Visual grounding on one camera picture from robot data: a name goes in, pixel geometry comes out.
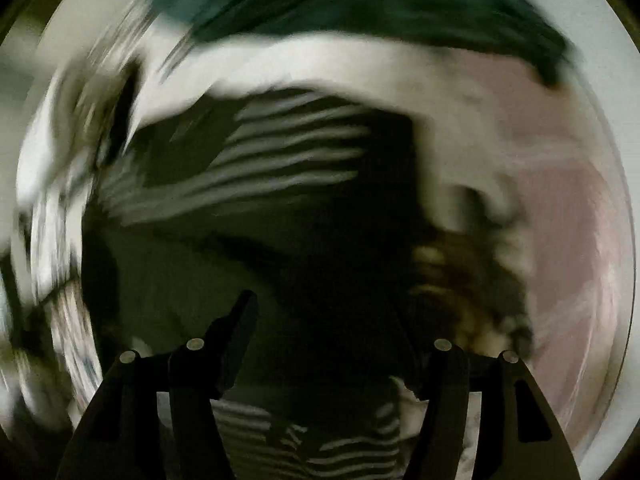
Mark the dark garment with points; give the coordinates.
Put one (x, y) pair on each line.
(320, 280)

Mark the black white striped garment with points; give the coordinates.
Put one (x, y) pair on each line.
(280, 160)

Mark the pink cloth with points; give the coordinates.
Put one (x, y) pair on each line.
(565, 240)

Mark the floral bedspread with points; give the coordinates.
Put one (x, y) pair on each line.
(50, 200)

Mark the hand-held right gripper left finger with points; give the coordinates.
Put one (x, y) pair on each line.
(239, 332)

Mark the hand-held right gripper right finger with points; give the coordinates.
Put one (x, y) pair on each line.
(445, 385)

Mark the dark green plush blanket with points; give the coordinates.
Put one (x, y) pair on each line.
(350, 5)

